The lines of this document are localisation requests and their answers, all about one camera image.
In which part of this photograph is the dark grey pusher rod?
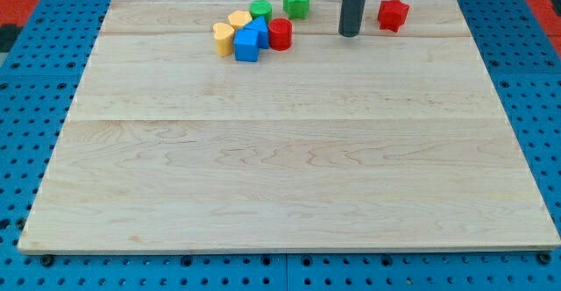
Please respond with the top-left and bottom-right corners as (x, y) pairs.
(338, 0), (366, 38)

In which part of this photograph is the blue cube block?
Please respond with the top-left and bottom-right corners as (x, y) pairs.
(233, 29), (259, 62)

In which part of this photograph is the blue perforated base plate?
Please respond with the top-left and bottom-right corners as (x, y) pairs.
(1, 0), (560, 290)

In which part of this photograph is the green star block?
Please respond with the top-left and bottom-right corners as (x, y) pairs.
(283, 0), (310, 19)

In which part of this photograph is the yellow hexagon block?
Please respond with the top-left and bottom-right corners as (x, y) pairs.
(227, 11), (252, 31)

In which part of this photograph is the green cylinder block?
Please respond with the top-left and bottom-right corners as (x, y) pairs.
(249, 0), (273, 24)

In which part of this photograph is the red cylinder block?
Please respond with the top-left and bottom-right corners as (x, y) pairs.
(268, 18), (293, 51)

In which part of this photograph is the blue triangle block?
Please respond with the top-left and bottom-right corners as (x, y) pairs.
(244, 16), (269, 49)

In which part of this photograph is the yellow heart block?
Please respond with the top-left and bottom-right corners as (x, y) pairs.
(212, 23), (235, 57)

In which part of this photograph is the light wooden board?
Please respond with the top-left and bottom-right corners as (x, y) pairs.
(18, 0), (560, 255)

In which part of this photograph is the red star block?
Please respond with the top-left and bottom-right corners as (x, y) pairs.
(377, 0), (409, 32)

